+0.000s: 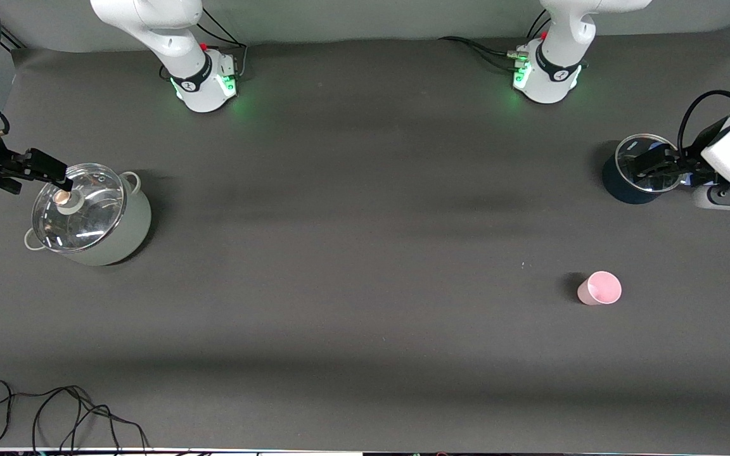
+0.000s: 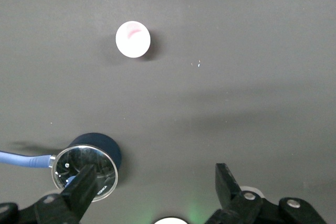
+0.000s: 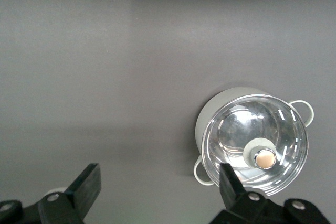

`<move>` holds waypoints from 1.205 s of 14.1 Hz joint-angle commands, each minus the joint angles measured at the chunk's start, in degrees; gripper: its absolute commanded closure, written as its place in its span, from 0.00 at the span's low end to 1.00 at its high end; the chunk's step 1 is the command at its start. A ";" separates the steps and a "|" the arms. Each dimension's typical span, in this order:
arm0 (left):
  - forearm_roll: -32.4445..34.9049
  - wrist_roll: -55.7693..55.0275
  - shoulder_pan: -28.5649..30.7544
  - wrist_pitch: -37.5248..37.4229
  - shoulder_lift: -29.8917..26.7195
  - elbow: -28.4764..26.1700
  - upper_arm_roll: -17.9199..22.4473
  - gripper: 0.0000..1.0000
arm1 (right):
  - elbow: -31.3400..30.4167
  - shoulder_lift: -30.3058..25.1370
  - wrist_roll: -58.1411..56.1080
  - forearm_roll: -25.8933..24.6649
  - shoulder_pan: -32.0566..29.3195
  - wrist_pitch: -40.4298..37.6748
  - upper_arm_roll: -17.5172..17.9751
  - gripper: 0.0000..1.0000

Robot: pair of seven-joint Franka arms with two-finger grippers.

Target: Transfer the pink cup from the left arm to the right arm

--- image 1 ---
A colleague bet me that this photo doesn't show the pink plastic cup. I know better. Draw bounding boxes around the pink plastic cup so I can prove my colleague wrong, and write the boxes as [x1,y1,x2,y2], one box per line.
[577,271,622,307]

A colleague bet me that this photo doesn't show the glass lid with blue knob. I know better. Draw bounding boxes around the glass lid with blue knob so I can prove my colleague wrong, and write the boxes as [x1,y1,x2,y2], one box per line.
[615,134,686,193]

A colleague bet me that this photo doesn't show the dark blue saucepan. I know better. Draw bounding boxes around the dark blue saucepan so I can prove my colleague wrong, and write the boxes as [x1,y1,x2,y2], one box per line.
[601,134,717,205]

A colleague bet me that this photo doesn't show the glass lid with metal knob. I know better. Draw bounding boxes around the glass lid with metal knob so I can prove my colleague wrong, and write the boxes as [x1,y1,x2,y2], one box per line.
[31,163,126,253]

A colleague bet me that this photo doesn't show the grey-green cooking pot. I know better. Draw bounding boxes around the grey-green cooking pot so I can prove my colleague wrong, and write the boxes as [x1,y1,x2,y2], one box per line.
[23,163,152,267]

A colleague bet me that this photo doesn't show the dark grey table mat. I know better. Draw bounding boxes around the dark grey table mat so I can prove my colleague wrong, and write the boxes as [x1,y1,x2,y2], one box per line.
[0,25,730,452]

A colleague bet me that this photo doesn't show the black cable behind left base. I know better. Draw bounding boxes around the black cable behind left base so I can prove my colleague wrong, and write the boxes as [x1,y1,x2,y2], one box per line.
[525,8,551,40]

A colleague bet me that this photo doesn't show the black left base cables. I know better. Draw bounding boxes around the black left base cables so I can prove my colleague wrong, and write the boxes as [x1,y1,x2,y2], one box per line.
[438,36,530,70]

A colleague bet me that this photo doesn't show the black base cables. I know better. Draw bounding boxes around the black base cables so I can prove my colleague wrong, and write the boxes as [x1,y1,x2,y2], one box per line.
[438,36,530,70]
[161,9,248,82]

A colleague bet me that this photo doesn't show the black right base cables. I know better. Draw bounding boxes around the black right base cables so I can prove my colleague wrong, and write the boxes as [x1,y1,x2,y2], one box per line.
[161,9,248,82]

